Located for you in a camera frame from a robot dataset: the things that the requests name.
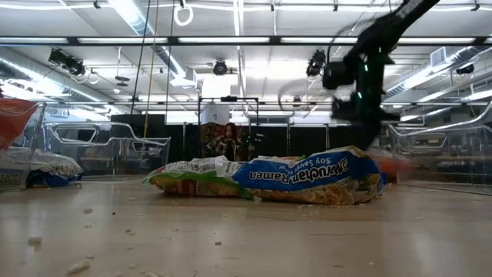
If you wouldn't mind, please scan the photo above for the black hanging cable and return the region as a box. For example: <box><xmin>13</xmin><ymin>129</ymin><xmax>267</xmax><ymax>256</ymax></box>
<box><xmin>129</xmin><ymin>0</ymin><xmax>153</xmax><ymax>115</ymax></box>

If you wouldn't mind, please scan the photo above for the red Maruchan ramen packet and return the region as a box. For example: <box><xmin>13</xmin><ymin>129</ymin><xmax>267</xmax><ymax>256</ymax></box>
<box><xmin>0</xmin><ymin>98</ymin><xmax>39</xmax><ymax>152</ymax></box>
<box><xmin>367</xmin><ymin>149</ymin><xmax>418</xmax><ymax>184</ymax></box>

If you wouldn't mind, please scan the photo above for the large silver ceiling duct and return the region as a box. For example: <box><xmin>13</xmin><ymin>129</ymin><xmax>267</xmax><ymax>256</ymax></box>
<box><xmin>0</xmin><ymin>45</ymin><xmax>116</xmax><ymax>112</ymax></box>

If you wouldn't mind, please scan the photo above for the blue Maruchan ramen packet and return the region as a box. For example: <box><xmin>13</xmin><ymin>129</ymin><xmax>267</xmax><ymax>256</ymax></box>
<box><xmin>0</xmin><ymin>147</ymin><xmax>85</xmax><ymax>190</ymax></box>
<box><xmin>231</xmin><ymin>145</ymin><xmax>388</xmax><ymax>206</ymax></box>

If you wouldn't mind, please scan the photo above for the white cable ring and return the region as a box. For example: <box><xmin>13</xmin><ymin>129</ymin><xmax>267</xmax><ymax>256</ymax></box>
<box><xmin>173</xmin><ymin>2</ymin><xmax>194</xmax><ymax>28</ymax></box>

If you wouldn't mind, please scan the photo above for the small black ceiling device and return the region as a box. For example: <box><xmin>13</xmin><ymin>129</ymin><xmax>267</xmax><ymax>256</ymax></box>
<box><xmin>455</xmin><ymin>63</ymin><xmax>476</xmax><ymax>76</ymax></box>

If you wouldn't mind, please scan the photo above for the white noodle crumb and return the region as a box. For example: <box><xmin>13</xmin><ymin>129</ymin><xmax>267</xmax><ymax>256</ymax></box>
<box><xmin>66</xmin><ymin>259</ymin><xmax>92</xmax><ymax>275</ymax></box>

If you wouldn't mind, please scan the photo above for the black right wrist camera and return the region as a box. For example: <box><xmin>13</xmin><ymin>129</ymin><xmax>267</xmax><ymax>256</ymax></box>
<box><xmin>321</xmin><ymin>60</ymin><xmax>355</xmax><ymax>90</ymax></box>

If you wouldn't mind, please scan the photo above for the black overhead frame beam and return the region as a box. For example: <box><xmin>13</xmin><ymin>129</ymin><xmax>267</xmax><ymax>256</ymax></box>
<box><xmin>0</xmin><ymin>35</ymin><xmax>492</xmax><ymax>47</ymax></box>

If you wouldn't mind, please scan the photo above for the black ceiling camera cluster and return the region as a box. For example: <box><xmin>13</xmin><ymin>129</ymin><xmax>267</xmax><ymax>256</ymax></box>
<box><xmin>48</xmin><ymin>48</ymin><xmax>86</xmax><ymax>77</ymax></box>

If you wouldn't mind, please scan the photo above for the person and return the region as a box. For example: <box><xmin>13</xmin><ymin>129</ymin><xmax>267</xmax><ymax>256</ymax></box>
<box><xmin>206</xmin><ymin>122</ymin><xmax>249</xmax><ymax>162</ymax></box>

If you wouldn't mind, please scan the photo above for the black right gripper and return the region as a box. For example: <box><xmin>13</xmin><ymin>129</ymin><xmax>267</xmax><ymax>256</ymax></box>
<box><xmin>332</xmin><ymin>53</ymin><xmax>399</xmax><ymax>150</ymax></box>

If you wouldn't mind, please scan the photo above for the white LED light strip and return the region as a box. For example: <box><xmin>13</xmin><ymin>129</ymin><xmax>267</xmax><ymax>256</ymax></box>
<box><xmin>0</xmin><ymin>37</ymin><xmax>70</xmax><ymax>44</ymax></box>
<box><xmin>178</xmin><ymin>36</ymin><xmax>271</xmax><ymax>44</ymax></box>
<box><xmin>76</xmin><ymin>37</ymin><xmax>169</xmax><ymax>44</ymax></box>
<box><xmin>280</xmin><ymin>36</ymin><xmax>362</xmax><ymax>44</ymax></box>
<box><xmin>397</xmin><ymin>37</ymin><xmax>477</xmax><ymax>44</ymax></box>

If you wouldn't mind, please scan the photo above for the silver ventilation duct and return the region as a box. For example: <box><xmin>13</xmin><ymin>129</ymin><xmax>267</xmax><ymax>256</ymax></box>
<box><xmin>107</xmin><ymin>0</ymin><xmax>188</xmax><ymax>78</ymax></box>

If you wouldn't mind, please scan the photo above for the green lime shrimp ramen packet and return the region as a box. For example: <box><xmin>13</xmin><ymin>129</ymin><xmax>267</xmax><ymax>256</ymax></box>
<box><xmin>142</xmin><ymin>155</ymin><xmax>254</xmax><ymax>200</ymax></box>

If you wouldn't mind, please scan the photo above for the round black ceiling device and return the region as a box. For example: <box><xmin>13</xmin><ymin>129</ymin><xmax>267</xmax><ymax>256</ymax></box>
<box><xmin>212</xmin><ymin>58</ymin><xmax>229</xmax><ymax>77</ymax></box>

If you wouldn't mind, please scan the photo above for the black ceiling camera with cable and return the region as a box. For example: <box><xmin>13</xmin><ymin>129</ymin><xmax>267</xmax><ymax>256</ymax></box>
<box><xmin>305</xmin><ymin>48</ymin><xmax>327</xmax><ymax>78</ymax></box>

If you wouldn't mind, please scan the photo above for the clear plastic bin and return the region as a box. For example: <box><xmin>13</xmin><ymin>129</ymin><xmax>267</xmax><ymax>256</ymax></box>
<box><xmin>0</xmin><ymin>100</ymin><xmax>48</xmax><ymax>192</ymax></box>
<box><xmin>385</xmin><ymin>100</ymin><xmax>492</xmax><ymax>195</ymax></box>
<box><xmin>42</xmin><ymin>121</ymin><xmax>172</xmax><ymax>181</ymax></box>

